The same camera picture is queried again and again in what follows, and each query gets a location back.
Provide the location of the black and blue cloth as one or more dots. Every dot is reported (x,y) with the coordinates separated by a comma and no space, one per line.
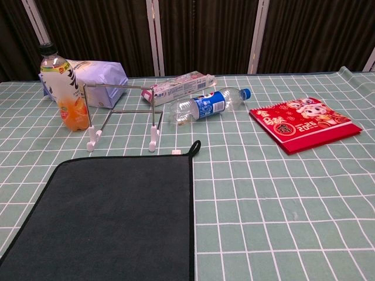
(117,219)

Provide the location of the clear Pepsi bottle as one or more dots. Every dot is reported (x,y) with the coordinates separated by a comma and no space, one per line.
(208,105)

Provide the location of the pink toothpaste box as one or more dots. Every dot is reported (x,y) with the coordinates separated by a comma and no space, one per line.
(175,90)

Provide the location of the green checked tablecloth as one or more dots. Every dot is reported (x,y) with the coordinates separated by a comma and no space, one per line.
(263,205)

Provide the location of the white lavender food bag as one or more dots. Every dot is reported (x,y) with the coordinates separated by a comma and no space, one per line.
(102,79)

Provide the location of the dark pleated screen panel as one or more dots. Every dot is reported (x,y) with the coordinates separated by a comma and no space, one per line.
(102,32)
(205,35)
(316,32)
(11,44)

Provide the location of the red desk calendar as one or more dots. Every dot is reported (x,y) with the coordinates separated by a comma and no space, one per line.
(304,126)

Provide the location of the orange juice bottle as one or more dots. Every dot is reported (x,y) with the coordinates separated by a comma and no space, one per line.
(63,82)

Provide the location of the white screen frame post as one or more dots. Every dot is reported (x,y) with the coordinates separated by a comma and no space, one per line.
(36,22)
(370,60)
(258,35)
(155,35)

